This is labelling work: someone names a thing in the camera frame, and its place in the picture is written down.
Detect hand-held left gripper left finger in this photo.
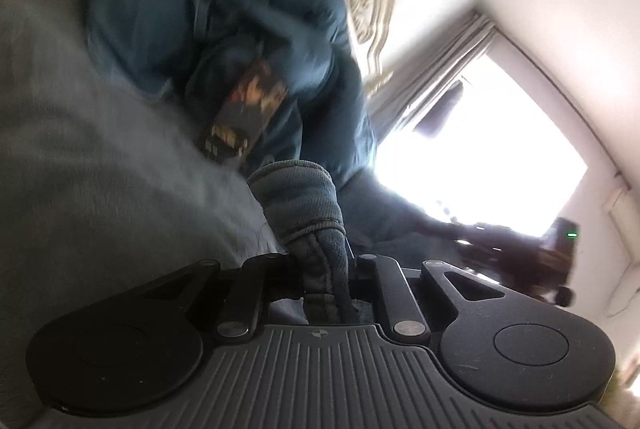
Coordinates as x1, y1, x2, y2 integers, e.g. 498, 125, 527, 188
132, 253, 291, 341

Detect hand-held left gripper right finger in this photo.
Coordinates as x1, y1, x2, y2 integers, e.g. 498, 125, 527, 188
356, 253, 508, 345

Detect bright window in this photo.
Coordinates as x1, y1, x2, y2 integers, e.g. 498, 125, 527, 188
375, 51, 588, 240

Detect dark hanging cloth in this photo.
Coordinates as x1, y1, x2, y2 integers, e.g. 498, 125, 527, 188
415, 81, 466, 134

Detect dark printed book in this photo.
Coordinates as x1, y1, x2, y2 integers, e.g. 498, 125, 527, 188
197, 59, 291, 167

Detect grey bed blanket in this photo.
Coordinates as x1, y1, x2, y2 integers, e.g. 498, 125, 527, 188
0, 0, 301, 415

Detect grey curtain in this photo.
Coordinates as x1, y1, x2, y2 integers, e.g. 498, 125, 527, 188
367, 11, 496, 144

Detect blue duvet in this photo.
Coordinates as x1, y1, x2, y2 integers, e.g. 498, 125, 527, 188
72, 0, 381, 190

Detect white wall radiator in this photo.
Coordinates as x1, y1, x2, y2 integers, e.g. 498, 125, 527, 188
602, 189, 640, 322

